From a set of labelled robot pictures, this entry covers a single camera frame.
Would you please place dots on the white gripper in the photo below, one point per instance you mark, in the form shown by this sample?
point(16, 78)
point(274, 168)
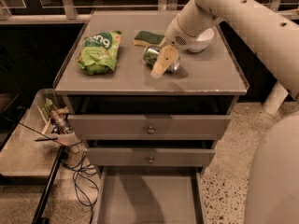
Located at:
point(175, 36)

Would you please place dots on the grey drawer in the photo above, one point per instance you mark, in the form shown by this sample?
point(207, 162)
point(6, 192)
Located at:
point(149, 127)
point(150, 156)
point(150, 195)

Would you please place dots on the white support pole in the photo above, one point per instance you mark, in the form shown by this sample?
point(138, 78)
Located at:
point(275, 99)

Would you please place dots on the clutter items in bin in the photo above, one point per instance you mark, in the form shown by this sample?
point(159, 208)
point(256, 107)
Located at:
point(56, 116)

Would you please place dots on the clear plastic bin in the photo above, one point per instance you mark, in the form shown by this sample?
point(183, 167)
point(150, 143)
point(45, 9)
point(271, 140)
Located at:
point(32, 148)

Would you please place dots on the bottom grey drawer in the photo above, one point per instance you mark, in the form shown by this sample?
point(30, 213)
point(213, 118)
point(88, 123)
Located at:
point(150, 195)

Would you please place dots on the green snack bag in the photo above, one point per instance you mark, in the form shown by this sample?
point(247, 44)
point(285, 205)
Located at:
point(99, 53)

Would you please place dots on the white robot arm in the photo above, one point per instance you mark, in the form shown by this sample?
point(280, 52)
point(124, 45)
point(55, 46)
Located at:
point(273, 192)

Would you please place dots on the grey drawer cabinet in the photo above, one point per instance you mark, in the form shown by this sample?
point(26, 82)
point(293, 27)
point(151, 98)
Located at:
point(206, 83)

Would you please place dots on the black metal bar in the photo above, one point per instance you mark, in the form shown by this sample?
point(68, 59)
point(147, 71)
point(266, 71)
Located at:
point(38, 216)

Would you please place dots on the top grey drawer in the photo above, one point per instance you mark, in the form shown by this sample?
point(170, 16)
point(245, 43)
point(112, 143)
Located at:
point(149, 127)

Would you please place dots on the white ceramic bowl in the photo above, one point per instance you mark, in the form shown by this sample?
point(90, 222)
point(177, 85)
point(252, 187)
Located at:
point(202, 41)

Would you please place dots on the green soda can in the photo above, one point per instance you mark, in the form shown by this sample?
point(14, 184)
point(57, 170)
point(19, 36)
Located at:
point(150, 56)

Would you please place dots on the green and yellow sponge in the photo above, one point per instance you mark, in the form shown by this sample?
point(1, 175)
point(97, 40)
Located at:
point(146, 38)

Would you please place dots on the middle grey drawer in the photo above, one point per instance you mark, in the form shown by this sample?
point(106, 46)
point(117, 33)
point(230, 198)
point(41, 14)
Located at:
point(150, 156)

